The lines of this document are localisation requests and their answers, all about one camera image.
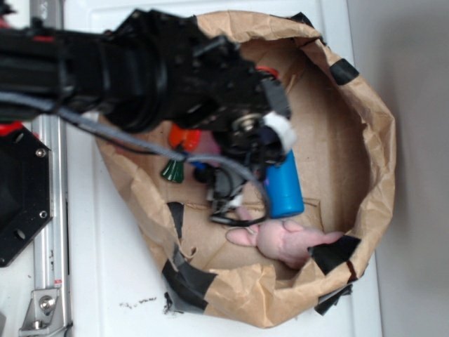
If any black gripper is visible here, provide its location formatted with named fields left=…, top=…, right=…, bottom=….
left=154, top=13, right=297, bottom=169

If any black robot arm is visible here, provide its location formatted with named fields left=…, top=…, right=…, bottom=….
left=1, top=10, right=296, bottom=169

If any brown paper bag bin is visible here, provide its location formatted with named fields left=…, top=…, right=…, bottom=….
left=98, top=11, right=396, bottom=328

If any blue toy bottle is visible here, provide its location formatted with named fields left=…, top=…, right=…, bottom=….
left=264, top=151, right=305, bottom=218

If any orange toy carrot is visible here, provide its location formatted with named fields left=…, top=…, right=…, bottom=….
left=161, top=124, right=201, bottom=183

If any pink plush bunny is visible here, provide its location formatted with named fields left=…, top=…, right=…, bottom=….
left=226, top=219, right=344, bottom=270

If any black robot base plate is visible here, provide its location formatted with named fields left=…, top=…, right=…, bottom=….
left=1, top=126, right=52, bottom=267

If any aluminium frame rail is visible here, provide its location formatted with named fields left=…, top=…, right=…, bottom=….
left=28, top=0, right=72, bottom=337

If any grey braided cable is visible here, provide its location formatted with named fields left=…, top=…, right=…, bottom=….
left=0, top=91, right=271, bottom=226

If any metal corner bracket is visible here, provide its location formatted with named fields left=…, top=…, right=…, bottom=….
left=18, top=288, right=65, bottom=336

